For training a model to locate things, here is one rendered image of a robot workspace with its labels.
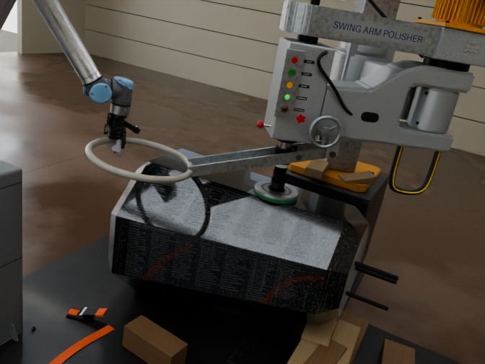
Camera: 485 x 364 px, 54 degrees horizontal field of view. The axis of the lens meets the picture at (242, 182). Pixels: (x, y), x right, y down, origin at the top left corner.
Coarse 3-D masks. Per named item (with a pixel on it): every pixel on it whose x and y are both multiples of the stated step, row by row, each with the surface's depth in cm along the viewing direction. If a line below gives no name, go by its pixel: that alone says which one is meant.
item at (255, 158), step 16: (304, 144) 227; (192, 160) 223; (208, 160) 224; (224, 160) 225; (240, 160) 214; (256, 160) 215; (272, 160) 216; (288, 160) 217; (304, 160) 218; (192, 176) 214
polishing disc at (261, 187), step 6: (258, 186) 227; (264, 186) 229; (288, 186) 234; (258, 192) 223; (264, 192) 222; (270, 192) 223; (276, 192) 224; (282, 192) 225; (288, 192) 227; (294, 192) 228; (270, 198) 219; (276, 198) 219; (282, 198) 219; (288, 198) 220; (294, 198) 223
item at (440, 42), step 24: (288, 0) 194; (288, 24) 194; (312, 24) 190; (336, 24) 191; (360, 24) 193; (384, 24) 194; (408, 24) 195; (408, 48) 199; (432, 48) 200; (456, 48) 200; (480, 48) 201
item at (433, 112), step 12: (420, 96) 216; (432, 96) 212; (444, 96) 211; (456, 96) 213; (420, 108) 217; (432, 108) 213; (444, 108) 213; (408, 120) 223; (420, 120) 217; (432, 120) 215; (444, 120) 215; (432, 132) 218; (444, 132) 221
